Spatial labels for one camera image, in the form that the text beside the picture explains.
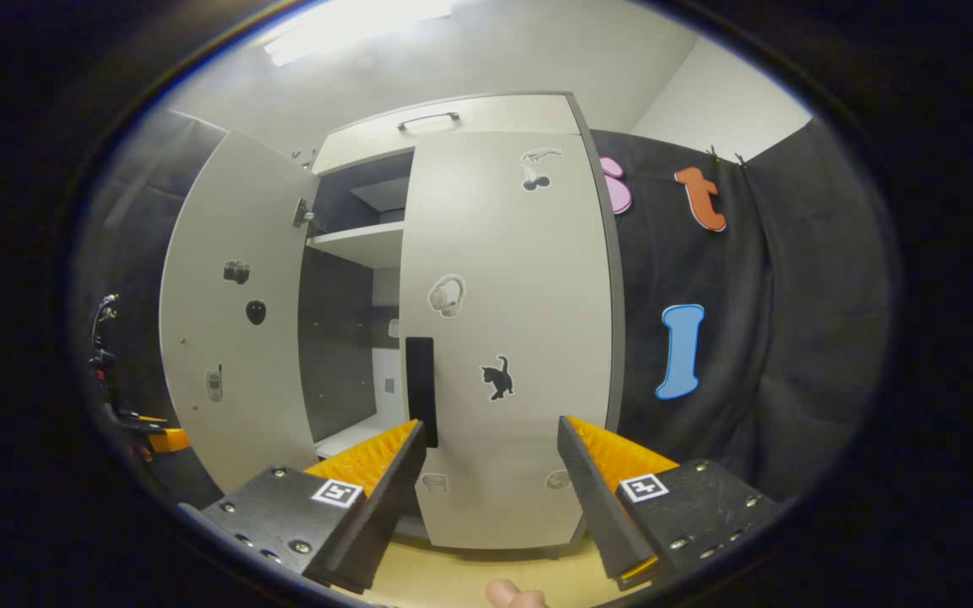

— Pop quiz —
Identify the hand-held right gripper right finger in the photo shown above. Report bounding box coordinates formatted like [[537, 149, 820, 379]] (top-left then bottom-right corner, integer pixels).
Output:
[[556, 414, 791, 592]]

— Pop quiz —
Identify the white and grey cabinet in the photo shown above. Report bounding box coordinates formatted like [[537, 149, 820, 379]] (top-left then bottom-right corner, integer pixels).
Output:
[[296, 91, 627, 558]]

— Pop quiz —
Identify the cabinet door with camera sticker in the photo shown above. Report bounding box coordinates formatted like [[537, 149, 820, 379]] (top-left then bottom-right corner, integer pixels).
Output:
[[159, 129, 323, 495]]

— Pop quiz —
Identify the white cabinet shelf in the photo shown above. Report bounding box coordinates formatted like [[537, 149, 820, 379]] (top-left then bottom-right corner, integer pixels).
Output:
[[307, 221, 405, 269]]

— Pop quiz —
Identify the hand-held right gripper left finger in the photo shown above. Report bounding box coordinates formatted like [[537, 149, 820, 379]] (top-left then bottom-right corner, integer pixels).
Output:
[[178, 420, 428, 594]]

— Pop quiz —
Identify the cabinet door with headphone sticker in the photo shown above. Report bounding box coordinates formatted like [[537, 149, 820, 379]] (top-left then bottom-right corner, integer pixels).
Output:
[[400, 128, 627, 551]]

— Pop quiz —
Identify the black flat door handle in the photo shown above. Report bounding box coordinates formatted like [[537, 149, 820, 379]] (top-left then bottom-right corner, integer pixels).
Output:
[[405, 336, 439, 448]]

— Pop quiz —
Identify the black backdrop cloth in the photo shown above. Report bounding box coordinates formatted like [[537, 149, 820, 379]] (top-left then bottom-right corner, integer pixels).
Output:
[[73, 108, 897, 508]]

